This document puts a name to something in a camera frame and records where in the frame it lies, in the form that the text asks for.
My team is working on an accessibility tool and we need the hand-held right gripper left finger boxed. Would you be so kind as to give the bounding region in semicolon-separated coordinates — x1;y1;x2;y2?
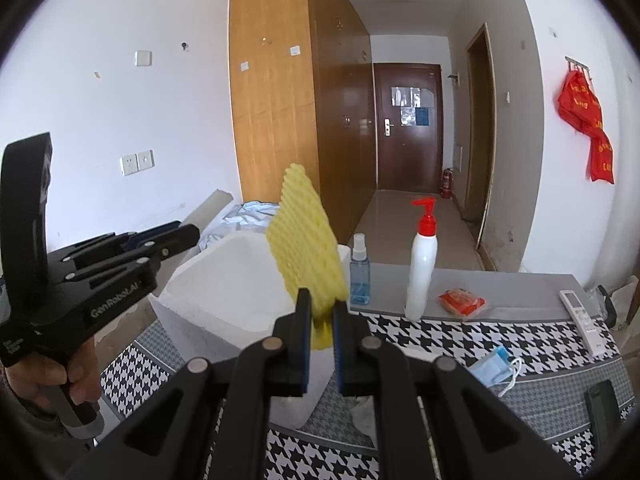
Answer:
65;287;313;480

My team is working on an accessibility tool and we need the white remote control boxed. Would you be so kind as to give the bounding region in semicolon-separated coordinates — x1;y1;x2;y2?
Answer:
559;289;613;359

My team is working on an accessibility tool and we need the black phone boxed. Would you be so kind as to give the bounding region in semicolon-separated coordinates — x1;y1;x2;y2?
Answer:
585;379;623;448

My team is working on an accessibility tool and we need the person's left hand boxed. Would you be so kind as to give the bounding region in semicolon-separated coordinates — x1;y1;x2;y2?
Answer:
0;332;101;416

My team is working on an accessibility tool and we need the dark brown door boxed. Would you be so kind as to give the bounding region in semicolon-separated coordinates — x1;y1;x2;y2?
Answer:
374;62;442;193

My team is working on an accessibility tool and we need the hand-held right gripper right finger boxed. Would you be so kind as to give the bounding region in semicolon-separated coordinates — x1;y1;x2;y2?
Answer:
332;302;581;480

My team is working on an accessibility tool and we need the red hanging cloth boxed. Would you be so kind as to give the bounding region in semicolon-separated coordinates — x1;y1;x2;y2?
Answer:
557;69;615;184

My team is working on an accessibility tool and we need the brown side door frame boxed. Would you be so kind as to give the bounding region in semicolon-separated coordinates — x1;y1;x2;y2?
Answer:
465;22;503;252

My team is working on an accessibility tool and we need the red snack packet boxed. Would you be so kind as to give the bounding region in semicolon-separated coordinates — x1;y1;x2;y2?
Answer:
438;287;487;322

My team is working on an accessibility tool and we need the wooden wardrobe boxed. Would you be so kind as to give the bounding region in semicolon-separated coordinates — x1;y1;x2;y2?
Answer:
229;0;375;246

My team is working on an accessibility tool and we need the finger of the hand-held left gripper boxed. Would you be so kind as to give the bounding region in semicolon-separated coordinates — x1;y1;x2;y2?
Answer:
120;221;183;252
52;225;201;283

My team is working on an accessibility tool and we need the blue face mask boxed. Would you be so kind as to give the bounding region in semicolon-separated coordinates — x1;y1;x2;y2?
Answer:
469;345;523;398

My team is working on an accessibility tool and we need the light blue cloth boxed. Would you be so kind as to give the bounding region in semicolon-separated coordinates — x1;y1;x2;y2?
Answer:
200;201;281;252

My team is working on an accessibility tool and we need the white pump bottle red cap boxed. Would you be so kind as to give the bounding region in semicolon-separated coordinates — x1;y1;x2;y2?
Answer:
404;198;439;322

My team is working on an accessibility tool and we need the yellow foam sheet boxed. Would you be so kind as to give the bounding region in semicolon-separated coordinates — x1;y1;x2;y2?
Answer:
265;164;348;352

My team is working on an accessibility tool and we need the grey board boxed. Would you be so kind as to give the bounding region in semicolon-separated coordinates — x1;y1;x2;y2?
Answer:
180;190;236;241

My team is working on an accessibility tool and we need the blue spray bottle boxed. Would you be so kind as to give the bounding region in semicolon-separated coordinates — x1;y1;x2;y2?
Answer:
348;233;373;306

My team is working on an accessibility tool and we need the houndstooth patterned blanket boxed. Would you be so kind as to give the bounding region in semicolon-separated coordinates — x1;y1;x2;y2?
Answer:
100;265;636;480

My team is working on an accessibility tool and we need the grey door notice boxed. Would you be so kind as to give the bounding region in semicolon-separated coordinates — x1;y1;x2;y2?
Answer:
390;86;422;109

